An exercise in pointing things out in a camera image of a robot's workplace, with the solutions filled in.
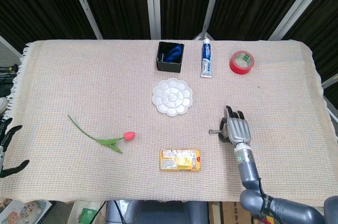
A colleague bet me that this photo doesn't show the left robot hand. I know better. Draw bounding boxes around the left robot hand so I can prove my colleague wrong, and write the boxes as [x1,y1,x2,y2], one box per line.
[0,117,30,179]

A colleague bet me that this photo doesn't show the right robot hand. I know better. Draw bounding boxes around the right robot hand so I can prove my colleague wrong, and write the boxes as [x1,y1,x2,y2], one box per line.
[218,105,252,147]

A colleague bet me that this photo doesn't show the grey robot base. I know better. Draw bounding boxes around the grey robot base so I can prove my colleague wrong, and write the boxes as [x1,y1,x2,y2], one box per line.
[105,199,210,224]

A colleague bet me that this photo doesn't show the colourful illustrated box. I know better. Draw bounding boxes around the colourful illustrated box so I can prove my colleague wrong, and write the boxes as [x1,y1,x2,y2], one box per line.
[0,198,53,224]

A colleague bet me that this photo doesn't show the red tape roll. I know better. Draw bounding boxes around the red tape roll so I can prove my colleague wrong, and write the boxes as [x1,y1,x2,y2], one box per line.
[229,50,255,75]

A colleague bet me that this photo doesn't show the yellow printed food box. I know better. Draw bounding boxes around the yellow printed food box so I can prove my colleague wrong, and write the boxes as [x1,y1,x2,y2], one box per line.
[159,148,202,172]

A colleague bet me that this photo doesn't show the blue white toothpaste tube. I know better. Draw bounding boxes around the blue white toothpaste tube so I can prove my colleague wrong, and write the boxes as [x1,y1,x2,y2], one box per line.
[200,38,213,79]

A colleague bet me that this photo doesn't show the white flower-shaped paint palette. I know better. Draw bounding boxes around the white flower-shaped paint palette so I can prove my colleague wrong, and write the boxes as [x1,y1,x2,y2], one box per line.
[152,78,193,117]

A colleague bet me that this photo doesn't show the beige woven tablecloth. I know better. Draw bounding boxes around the beige woven tablecloth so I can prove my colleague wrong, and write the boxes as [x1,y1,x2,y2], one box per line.
[5,39,338,203]

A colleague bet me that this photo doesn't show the brown cardboard box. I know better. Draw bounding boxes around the brown cardboard box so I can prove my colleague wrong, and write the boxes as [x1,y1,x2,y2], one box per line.
[208,201,252,224]

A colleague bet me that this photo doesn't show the dark green open box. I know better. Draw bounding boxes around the dark green open box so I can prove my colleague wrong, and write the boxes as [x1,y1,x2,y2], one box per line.
[156,41,185,73]

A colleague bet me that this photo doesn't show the blue crumpled object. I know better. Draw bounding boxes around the blue crumpled object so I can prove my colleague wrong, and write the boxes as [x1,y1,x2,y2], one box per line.
[164,44,184,63]

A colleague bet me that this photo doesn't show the white box with green label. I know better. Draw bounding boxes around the white box with green label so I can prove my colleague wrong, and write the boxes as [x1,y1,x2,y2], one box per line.
[70,200,107,224]

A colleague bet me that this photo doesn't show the pink artificial tulip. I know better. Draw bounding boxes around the pink artificial tulip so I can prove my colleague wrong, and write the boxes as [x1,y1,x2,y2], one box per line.
[67,114,136,154]

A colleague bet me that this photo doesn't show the black labelled arm strap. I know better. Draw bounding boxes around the black labelled arm strap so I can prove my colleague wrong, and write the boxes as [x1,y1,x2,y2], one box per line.
[258,178,276,221]

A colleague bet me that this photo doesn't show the white frame post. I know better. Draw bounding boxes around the white frame post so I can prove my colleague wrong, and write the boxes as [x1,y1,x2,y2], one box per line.
[194,0,224,41]
[0,35,23,59]
[268,0,326,41]
[65,0,103,40]
[321,72,338,125]
[144,0,161,40]

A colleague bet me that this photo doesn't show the black cable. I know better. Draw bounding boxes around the black cable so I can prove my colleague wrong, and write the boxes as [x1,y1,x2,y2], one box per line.
[112,199,125,224]

